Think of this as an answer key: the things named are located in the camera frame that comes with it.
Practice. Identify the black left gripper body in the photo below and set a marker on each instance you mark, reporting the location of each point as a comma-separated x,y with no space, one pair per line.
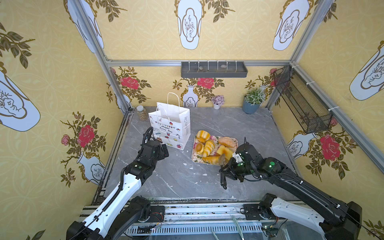
162,147

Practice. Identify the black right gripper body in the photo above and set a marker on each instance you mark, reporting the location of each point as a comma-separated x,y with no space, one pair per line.
229,168

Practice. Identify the white printed paper bag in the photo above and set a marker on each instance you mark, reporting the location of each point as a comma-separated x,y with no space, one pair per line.
172,124

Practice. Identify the square yellow toast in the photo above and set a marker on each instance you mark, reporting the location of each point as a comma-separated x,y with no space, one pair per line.
227,152

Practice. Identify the seeded brown bun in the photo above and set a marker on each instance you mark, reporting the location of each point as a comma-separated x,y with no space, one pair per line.
228,142

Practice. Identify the long golden bread loaf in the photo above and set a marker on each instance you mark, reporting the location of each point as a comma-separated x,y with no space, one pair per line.
212,160

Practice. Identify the striped twisted bread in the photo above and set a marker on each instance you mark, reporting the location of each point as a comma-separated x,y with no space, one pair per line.
209,147

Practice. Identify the small round yellow bun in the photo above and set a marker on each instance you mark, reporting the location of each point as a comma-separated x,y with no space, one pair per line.
199,148

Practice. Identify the black metal tongs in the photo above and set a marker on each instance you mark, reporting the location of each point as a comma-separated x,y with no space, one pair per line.
223,167

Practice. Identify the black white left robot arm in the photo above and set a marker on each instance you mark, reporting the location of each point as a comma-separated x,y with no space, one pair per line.
120,210

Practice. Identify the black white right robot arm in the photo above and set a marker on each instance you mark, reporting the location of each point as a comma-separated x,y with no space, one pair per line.
326,215

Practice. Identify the glass jar with sprinkles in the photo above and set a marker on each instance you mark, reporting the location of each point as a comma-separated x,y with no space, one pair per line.
142,113

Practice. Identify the floral rectangular tray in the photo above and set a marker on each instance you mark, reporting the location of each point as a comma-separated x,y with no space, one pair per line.
199,158

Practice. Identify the green plant blue pot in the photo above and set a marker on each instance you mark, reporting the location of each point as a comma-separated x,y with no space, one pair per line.
252,100

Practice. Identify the small purple flower pot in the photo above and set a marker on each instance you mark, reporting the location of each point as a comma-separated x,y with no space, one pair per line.
218,101

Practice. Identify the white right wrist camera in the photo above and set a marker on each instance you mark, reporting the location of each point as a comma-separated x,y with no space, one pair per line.
237,158

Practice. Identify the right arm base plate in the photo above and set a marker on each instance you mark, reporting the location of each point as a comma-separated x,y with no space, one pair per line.
261,211

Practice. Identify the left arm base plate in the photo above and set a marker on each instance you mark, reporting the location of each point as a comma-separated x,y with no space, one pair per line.
156,215

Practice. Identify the black wire mesh basket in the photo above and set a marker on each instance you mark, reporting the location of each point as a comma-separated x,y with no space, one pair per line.
310,112

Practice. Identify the grey wall shelf rack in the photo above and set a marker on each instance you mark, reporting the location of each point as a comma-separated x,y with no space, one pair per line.
213,69

